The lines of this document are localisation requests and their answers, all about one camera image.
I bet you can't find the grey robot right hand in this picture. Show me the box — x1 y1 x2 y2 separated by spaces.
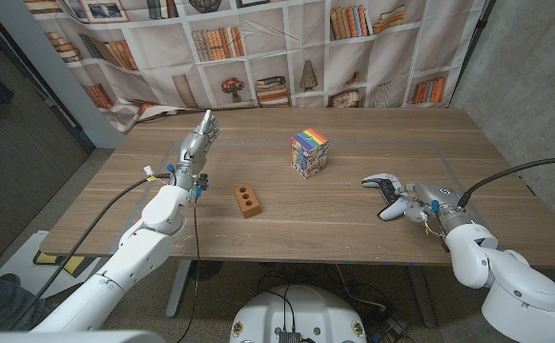
399 181 474 234

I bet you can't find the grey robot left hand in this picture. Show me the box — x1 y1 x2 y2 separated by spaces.
172 109 221 191

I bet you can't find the white black game controller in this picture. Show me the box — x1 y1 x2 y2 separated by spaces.
361 172 415 222

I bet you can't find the brown block with three holes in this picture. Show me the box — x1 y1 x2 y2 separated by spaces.
233 182 263 220

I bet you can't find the rainbow printed cube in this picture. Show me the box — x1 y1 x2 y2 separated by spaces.
290 127 330 180

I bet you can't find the grey table leg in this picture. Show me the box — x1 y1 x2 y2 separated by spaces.
407 265 439 329

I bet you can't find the printed bookshelf backdrop cloth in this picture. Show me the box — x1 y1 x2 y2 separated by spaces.
22 0 491 134

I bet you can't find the power strip on floor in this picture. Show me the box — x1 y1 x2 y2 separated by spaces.
384 316 408 335

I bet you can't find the white table leg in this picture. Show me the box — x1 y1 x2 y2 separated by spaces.
165 259 193 318

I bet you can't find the black backdrop stand pole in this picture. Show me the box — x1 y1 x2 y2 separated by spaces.
448 0 497 109

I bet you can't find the dark wooden door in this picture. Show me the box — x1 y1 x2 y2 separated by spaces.
0 0 95 253

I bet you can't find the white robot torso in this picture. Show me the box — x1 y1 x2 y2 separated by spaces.
229 284 368 343

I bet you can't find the yellow black floor object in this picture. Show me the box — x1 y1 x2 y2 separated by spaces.
32 251 88 278

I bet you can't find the grey ribbed box on torso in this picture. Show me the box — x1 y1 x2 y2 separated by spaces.
277 328 303 343

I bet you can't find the white floor board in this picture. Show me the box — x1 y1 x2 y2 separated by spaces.
0 230 98 297

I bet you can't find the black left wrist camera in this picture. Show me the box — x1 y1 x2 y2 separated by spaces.
192 173 211 199

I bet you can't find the thin black hanging cable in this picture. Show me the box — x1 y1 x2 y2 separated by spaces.
175 194 201 343

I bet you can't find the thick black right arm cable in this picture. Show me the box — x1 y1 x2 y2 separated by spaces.
457 156 555 209

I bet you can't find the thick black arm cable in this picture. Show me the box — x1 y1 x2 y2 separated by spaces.
8 173 173 333
457 156 555 209

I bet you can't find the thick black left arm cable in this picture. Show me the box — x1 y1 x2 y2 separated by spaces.
8 173 173 333

